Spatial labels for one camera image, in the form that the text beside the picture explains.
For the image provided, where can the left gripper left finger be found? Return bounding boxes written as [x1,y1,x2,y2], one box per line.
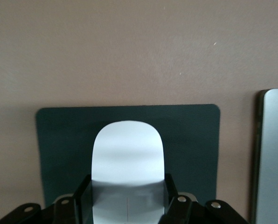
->
[0,174,93,224]

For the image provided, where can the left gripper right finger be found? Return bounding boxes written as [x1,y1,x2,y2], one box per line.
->
[161,173,248,224]

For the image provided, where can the white computer mouse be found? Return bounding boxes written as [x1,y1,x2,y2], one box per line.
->
[91,119,166,224]

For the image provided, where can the black mouse pad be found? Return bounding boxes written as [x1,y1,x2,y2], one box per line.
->
[35,104,222,209]

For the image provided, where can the silver closed laptop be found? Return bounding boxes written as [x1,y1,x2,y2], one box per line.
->
[249,88,278,224]

